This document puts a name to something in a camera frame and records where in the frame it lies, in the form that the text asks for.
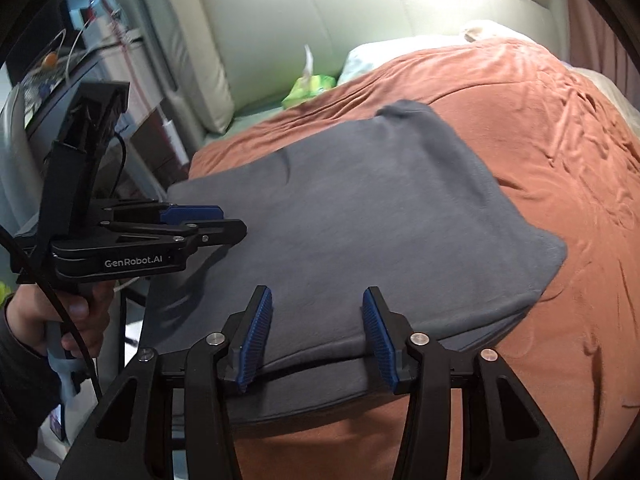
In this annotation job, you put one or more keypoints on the white pillow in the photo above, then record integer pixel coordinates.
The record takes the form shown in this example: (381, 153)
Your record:
(365, 60)

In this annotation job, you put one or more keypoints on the grey t-shirt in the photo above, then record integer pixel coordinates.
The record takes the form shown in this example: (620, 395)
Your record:
(350, 210)

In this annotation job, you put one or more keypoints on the pink curtain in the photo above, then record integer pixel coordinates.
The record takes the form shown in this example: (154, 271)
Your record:
(595, 25)

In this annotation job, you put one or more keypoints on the green tissue packet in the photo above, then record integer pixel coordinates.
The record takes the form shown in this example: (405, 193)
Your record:
(310, 87)

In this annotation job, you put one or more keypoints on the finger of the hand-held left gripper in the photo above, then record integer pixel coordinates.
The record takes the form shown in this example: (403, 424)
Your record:
(225, 232)
(192, 214)

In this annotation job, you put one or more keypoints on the orange fleece blanket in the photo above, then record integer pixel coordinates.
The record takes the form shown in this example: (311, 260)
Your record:
(550, 160)

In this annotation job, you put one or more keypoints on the pale green bed sheet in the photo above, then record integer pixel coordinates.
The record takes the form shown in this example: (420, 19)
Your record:
(250, 122)

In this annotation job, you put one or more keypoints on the cream leather headboard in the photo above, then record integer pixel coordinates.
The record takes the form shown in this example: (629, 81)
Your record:
(325, 15)

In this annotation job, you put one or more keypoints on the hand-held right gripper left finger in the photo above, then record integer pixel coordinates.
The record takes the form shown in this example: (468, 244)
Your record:
(255, 340)

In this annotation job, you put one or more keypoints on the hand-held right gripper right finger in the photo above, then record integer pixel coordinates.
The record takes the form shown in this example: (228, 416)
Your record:
(380, 340)

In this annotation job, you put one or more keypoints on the white nightstand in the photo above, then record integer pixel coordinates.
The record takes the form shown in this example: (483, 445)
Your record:
(145, 125)

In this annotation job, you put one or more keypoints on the person's left hand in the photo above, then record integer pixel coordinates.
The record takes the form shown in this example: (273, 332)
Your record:
(30, 320)

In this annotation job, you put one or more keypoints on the person's left forearm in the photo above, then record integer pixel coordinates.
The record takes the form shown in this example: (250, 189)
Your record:
(25, 395)

